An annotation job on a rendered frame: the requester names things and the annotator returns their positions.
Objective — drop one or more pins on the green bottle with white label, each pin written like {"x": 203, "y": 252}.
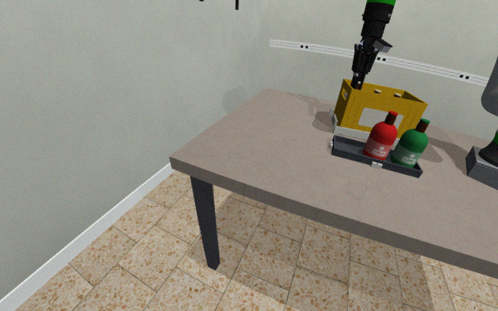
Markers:
{"x": 411, "y": 145}

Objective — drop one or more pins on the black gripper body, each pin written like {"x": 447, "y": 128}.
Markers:
{"x": 371, "y": 30}

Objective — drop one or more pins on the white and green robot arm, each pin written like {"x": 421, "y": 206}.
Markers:
{"x": 381, "y": 11}

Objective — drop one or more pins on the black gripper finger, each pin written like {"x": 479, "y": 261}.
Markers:
{"x": 369, "y": 61}
{"x": 358, "y": 62}

